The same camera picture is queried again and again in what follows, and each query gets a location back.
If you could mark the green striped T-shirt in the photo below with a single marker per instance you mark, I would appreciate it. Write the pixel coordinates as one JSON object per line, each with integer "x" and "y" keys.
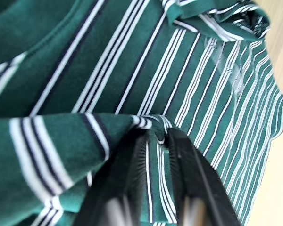
{"x": 136, "y": 77}

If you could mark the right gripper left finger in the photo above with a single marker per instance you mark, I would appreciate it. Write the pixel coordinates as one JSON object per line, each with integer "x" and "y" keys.
{"x": 122, "y": 186}

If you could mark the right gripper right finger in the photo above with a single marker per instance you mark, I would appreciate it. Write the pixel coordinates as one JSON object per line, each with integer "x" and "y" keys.
{"x": 198, "y": 186}

